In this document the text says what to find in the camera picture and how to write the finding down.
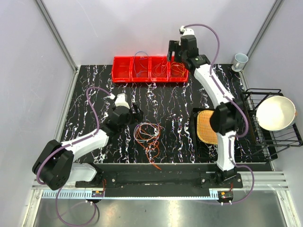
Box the white wire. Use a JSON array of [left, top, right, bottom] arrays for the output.
[[134, 122, 164, 148]]

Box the yellow wire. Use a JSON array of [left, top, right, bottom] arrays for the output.
[[170, 61, 187, 78]]

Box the orange wire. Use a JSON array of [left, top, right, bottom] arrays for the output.
[[136, 122, 164, 171]]

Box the blue wire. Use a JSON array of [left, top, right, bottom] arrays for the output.
[[131, 51, 150, 78]]

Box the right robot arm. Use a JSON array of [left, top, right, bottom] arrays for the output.
[[167, 35, 247, 188]]

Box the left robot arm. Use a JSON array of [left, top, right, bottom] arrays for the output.
[[32, 103, 143, 191]]

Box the white mug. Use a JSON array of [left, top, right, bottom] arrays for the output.
[[232, 53, 249, 72]]

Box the woven bamboo basket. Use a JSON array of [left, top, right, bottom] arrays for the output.
[[196, 110, 218, 145]]

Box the white bowl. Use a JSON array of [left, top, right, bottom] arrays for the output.
[[256, 96, 298, 131]]

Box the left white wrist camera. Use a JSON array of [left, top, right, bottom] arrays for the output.
[[115, 93, 130, 109]]

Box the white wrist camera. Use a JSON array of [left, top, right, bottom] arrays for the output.
[[115, 93, 130, 109], [179, 26, 195, 36]]

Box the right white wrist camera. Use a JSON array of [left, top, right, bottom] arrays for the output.
[[179, 26, 195, 36]]

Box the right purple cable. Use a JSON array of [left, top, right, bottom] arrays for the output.
[[183, 23, 255, 205]]

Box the purple cable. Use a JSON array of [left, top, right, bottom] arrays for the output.
[[183, 23, 255, 205], [35, 87, 116, 225]]

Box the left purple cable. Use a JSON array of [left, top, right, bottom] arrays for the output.
[[35, 87, 116, 225]]

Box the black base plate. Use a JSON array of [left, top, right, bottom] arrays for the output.
[[75, 164, 243, 199]]

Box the black wire dish rack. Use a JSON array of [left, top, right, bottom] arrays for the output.
[[241, 88, 303, 154]]

